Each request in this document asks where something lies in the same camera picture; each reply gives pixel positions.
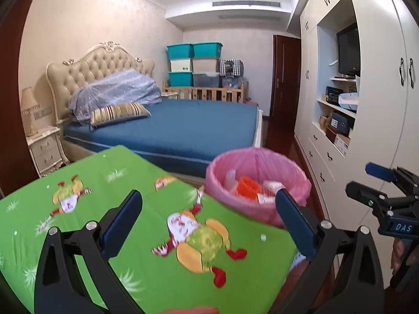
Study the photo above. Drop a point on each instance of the person's left hand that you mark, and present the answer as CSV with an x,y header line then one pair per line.
x,y
190,310

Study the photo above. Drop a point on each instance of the beige table lamp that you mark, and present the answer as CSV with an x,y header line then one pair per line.
x,y
29,108

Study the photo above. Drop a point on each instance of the dark box blue label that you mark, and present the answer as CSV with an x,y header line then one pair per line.
x,y
342,123

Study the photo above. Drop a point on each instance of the teal storage box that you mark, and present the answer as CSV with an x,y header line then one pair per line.
x,y
180,51
208,49
181,79

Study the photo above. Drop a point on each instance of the light blue white box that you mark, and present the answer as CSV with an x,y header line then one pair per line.
x,y
349,102

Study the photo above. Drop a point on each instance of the small brown box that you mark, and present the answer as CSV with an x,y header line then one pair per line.
x,y
324,121

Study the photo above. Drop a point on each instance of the dark wooden door frame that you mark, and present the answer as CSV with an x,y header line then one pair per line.
x,y
13,121

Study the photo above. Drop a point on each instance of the pink foam fruit net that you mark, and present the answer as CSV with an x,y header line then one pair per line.
x,y
248,187

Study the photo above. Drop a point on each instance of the grey clear storage box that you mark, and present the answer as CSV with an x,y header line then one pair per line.
x,y
206,79

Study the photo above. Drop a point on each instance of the dark wooden door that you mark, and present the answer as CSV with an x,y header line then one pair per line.
x,y
286,75

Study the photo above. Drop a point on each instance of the white red-printed wrapper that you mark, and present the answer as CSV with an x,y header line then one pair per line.
x,y
265,198

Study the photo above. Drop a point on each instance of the black white checked bag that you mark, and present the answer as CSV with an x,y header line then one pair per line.
x,y
231,67

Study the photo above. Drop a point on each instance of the white storage box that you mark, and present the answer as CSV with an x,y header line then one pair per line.
x,y
181,65

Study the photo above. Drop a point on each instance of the bed with blue sheet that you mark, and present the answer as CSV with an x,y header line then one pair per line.
x,y
183,127

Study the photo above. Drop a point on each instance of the beige tufted headboard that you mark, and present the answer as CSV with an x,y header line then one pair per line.
x,y
98,62

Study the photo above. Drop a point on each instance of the lavender duvet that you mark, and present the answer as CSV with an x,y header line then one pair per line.
x,y
118,88

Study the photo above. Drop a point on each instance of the person's right hand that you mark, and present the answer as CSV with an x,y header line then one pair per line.
x,y
397,252

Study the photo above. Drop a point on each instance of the wooden crib rail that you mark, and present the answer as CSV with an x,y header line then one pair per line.
x,y
203,93

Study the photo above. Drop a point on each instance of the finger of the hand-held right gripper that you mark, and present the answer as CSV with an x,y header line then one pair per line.
x,y
360,191
378,171

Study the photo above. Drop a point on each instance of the striped pillow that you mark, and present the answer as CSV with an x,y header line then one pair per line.
x,y
121,113

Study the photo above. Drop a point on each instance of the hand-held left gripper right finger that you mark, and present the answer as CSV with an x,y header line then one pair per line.
x,y
294,222

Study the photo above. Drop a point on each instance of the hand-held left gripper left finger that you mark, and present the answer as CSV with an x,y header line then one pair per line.
x,y
121,222

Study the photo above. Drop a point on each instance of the beige storage box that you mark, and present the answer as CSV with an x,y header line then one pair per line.
x,y
206,64

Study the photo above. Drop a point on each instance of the white cardboard box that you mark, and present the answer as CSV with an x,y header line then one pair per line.
x,y
342,140

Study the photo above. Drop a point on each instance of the pink-lined trash bin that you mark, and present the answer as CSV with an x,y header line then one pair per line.
x,y
235,209

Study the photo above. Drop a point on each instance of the white built-in wardrobe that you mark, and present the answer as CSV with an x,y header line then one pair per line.
x,y
386,121

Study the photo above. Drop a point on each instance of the black shelf box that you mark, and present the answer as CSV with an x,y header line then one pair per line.
x,y
333,95

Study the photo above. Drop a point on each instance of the black television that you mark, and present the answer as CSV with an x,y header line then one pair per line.
x,y
348,50

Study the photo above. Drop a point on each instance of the ceiling air vent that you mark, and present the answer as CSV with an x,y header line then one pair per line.
x,y
247,4

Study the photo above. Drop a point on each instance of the green printed tablecloth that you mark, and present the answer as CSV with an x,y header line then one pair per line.
x,y
98,176

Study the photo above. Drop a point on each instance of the wall switch panel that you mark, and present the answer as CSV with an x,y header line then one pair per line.
x,y
43,112

